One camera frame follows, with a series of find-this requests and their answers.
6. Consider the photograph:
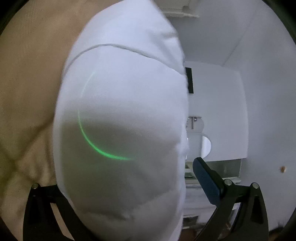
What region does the white door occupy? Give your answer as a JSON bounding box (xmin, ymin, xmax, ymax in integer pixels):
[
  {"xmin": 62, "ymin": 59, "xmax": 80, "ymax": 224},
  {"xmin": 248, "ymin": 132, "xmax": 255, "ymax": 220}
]
[{"xmin": 185, "ymin": 61, "xmax": 248, "ymax": 161}]

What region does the mustard yellow bedspread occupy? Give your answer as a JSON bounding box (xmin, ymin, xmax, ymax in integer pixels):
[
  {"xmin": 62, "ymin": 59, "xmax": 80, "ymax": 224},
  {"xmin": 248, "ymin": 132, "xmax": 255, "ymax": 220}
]
[{"xmin": 1, "ymin": 1, "xmax": 112, "ymax": 240}]

